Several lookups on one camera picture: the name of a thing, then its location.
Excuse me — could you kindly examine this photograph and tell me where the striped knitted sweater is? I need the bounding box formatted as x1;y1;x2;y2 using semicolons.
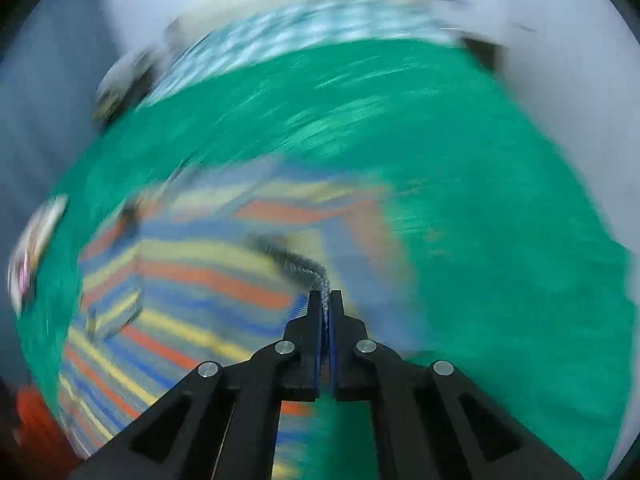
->
58;158;411;457

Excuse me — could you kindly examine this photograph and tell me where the green floral bedspread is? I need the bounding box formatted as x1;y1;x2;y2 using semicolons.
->
17;40;636;479

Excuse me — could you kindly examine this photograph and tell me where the beige patterned pillow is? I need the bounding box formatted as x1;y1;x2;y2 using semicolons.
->
6;194;68;318

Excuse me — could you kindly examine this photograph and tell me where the grey knitted blanket pile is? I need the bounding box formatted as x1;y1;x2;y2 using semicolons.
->
93;48;158;129

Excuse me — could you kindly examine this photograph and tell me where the dark wooden nightstand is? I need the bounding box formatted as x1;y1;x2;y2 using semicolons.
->
461;35;504;73

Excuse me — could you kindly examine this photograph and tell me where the green white checkered sheet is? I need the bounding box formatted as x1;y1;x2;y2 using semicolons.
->
142;0;460;106

